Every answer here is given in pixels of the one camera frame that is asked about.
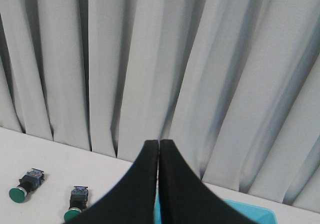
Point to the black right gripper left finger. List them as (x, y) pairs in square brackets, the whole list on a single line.
[(132, 199)]

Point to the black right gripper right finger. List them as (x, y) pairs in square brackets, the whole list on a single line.
[(184, 198)]

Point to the light blue plastic box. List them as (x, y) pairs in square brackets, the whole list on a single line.
[(255, 213)]

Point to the right green push button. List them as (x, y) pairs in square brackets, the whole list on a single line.
[(78, 202)]

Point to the green push button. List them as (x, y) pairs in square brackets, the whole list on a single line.
[(78, 202), (31, 181)]

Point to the left green push button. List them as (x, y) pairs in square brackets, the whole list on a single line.
[(31, 181)]

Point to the grey pleated curtain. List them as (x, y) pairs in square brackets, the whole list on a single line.
[(235, 84)]

